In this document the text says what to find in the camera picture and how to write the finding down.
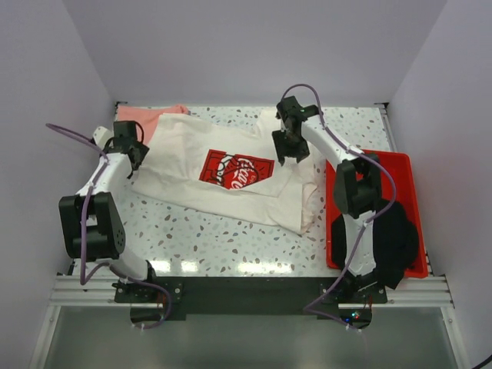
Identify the black t-shirt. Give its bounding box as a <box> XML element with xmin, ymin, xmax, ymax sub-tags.
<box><xmin>331</xmin><ymin>201</ymin><xmax>419</xmax><ymax>289</ymax></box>

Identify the folded salmon pink t-shirt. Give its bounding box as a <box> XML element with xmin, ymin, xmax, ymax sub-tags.
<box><xmin>116</xmin><ymin>105</ymin><xmax>190</xmax><ymax>145</ymax></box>

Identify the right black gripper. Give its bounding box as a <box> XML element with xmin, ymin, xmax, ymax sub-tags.
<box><xmin>273</xmin><ymin>128</ymin><xmax>310</xmax><ymax>165</ymax></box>

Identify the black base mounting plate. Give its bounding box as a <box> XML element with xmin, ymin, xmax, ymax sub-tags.
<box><xmin>112</xmin><ymin>277</ymin><xmax>387</xmax><ymax>327</ymax></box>

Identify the white t-shirt red print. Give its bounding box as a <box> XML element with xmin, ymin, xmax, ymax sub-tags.
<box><xmin>132</xmin><ymin>108</ymin><xmax>317</xmax><ymax>234</ymax></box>

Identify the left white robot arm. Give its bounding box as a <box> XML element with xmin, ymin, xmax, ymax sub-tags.
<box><xmin>47</xmin><ymin>121</ymin><xmax>159</xmax><ymax>301</ymax></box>

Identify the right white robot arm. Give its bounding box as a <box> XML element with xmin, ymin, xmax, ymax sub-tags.
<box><xmin>272</xmin><ymin>96</ymin><xmax>391</xmax><ymax>302</ymax></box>

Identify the red plastic bin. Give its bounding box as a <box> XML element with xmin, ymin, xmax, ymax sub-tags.
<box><xmin>326</xmin><ymin>151</ymin><xmax>430</xmax><ymax>278</ymax></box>

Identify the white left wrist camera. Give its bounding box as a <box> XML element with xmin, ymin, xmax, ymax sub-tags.
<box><xmin>92</xmin><ymin>126</ymin><xmax>113</xmax><ymax>149</ymax></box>

